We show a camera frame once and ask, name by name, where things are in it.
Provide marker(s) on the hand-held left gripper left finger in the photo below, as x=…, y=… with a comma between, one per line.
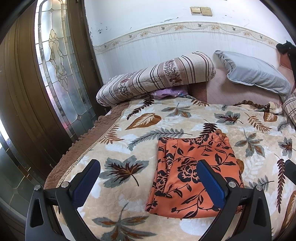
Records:
x=85, y=183

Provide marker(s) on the striped floral bolster pillow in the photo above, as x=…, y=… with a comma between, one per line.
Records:
x=150, y=76

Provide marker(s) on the beige leaf print blanket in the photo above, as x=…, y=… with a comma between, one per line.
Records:
x=129, y=153

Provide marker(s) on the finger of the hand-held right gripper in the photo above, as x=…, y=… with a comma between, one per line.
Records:
x=291, y=169

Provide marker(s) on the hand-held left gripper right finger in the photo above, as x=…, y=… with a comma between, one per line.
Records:
x=210, y=183

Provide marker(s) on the stained glass door panel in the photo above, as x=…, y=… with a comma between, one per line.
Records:
x=60, y=69

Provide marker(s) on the purple floral cloth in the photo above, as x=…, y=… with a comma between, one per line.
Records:
x=166, y=92

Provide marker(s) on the brown wooden door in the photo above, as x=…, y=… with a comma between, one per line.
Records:
x=20, y=92

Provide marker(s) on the gold wall switch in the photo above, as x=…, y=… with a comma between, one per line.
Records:
x=195, y=10
x=206, y=11

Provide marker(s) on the orange floral garment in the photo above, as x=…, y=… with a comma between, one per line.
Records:
x=185, y=162

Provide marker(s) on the pinkish brown bed sheet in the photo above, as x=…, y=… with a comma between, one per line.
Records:
x=219, y=92

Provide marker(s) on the dark cloth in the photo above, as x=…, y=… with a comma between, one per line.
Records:
x=285, y=47

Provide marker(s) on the grey pillow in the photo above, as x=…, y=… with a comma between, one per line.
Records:
x=254, y=71

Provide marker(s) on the striped cushion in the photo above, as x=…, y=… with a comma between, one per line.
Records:
x=290, y=106

